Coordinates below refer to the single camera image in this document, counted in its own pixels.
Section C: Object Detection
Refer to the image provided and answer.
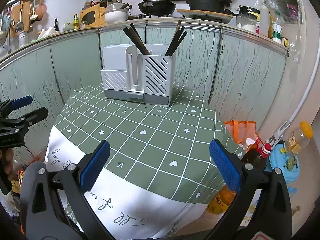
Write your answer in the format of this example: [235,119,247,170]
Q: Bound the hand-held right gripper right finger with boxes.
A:
[207,139,293,240]

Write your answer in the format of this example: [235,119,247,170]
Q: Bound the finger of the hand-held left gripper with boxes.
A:
[0,95,33,118]
[10,107,48,132]

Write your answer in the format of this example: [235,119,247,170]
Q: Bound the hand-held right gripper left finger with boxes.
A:
[20,141,114,240]

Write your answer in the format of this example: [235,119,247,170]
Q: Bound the white slotted utensil holder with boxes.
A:
[100,44,178,108]

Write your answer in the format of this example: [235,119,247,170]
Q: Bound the person's left hand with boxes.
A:
[0,149,13,180]

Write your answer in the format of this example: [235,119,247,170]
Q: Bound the dark bottle with red cap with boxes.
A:
[241,142,273,170]

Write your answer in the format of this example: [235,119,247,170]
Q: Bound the orange bag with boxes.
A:
[224,120,260,145]

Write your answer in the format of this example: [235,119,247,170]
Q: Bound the yellow cooking oil bottle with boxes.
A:
[207,185,237,214]

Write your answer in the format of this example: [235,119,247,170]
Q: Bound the blue plastic box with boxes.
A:
[269,142,300,183]

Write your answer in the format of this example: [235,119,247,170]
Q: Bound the green checked tablecloth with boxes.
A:
[45,82,247,240]

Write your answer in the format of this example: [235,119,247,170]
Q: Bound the white metal canister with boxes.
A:
[18,31,28,48]

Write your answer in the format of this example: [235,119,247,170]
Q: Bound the metal clamp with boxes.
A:
[265,121,292,143]

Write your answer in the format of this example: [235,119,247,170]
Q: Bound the white plastic bag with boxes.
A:
[37,26,57,40]

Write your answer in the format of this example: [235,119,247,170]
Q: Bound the clear jar with yellow lid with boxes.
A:
[287,121,314,154]

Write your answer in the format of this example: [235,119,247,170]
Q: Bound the hanging wooden cutting board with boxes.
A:
[9,1,32,38]

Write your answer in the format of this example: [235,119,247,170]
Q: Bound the yellow bread box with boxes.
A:
[80,6,107,28]

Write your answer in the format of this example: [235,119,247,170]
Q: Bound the white pipe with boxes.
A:
[290,60,320,123]

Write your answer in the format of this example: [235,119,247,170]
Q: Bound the white ceramic pot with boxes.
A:
[104,2,129,23]

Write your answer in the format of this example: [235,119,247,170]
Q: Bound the green label bottle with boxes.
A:
[272,11,283,43]

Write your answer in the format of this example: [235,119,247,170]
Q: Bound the clear jar with black lid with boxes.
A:
[236,6,261,32]

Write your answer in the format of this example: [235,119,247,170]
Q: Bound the white squeeze bottle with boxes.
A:
[259,4,270,37]

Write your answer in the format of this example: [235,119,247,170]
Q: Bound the wooden board on counter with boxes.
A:
[176,9,234,20]

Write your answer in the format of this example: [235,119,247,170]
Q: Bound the black wok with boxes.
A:
[130,0,177,15]

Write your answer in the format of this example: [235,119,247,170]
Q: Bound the black cooking pot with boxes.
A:
[186,0,232,13]

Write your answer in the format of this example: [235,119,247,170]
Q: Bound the wall shelf with packets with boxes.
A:
[260,0,304,25]

